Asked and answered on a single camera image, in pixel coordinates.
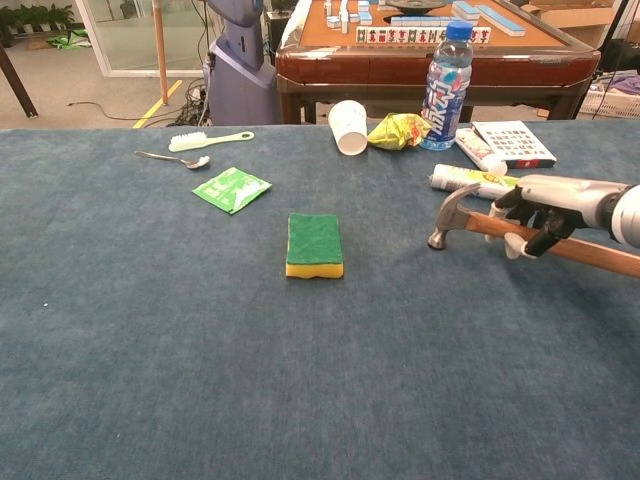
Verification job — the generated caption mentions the long black floor cable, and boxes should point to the long black floor cable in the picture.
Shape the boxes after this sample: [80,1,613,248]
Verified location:
[67,101,181,124]

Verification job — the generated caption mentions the brown mahjong table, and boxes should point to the brown mahjong table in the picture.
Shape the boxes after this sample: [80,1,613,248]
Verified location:
[275,0,602,125]

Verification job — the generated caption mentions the face-up mahjong tile row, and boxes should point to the face-up mahjong tile row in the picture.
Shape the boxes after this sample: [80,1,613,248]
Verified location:
[355,25,492,45]

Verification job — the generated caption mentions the green and white sachet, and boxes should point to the green and white sachet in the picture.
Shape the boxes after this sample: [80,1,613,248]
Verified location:
[191,166,273,216]

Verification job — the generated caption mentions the pale green scrub brush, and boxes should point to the pale green scrub brush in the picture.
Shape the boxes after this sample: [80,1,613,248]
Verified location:
[168,130,256,153]

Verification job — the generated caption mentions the blue tablecloth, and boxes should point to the blue tablecloth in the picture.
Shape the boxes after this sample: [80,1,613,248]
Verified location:
[0,119,640,480]

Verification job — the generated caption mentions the dark slanted table leg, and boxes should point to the dark slanted table leg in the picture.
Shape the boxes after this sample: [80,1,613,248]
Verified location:
[0,42,40,120]

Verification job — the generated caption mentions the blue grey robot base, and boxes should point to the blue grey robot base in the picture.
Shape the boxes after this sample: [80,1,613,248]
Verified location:
[203,0,282,126]

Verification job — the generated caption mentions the wooden pole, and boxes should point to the wooden pole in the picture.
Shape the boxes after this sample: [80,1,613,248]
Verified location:
[151,0,170,106]

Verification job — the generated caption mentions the blue cap drink bottle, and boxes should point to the blue cap drink bottle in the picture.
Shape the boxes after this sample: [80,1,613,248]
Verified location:
[419,19,475,152]

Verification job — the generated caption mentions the flat white patterned box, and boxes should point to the flat white patterned box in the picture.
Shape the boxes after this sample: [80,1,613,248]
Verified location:
[471,120,558,170]

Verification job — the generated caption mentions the tangled floor cable bundle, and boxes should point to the tangled floor cable bundle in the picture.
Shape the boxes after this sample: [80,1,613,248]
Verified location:
[167,79,211,127]

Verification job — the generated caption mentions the metal spoon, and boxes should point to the metal spoon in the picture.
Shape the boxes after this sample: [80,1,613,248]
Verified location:
[134,150,211,171]

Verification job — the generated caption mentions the potted green plants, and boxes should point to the potted green plants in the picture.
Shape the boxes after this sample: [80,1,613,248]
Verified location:
[0,3,76,36]

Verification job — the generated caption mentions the green bag on floor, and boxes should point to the green bag on floor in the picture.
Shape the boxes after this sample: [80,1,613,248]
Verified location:
[47,28,93,51]

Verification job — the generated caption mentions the white plastic basket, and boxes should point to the white plastic basket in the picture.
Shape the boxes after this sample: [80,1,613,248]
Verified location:
[579,82,640,120]

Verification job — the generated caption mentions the white toothpaste tube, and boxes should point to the white toothpaste tube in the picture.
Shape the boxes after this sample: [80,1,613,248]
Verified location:
[454,127,509,177]

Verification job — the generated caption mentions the wooden handle claw hammer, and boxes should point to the wooden handle claw hammer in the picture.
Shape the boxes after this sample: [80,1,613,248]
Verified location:
[427,182,640,280]

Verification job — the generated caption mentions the green and yellow sponge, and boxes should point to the green and yellow sponge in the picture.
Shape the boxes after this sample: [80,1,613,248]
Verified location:
[285,212,345,280]

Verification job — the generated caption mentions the white paper cup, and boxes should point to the white paper cup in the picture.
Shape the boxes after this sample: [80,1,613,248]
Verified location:
[327,99,370,157]

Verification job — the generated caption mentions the cardboard box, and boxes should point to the cardboard box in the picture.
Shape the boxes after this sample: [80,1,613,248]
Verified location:
[519,0,621,49]

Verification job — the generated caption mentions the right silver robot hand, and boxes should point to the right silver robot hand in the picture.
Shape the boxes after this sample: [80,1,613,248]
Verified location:
[487,174,627,260]

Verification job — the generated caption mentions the crumpled yellow snack bag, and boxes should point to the crumpled yellow snack bag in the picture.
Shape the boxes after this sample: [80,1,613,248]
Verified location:
[366,112,433,151]

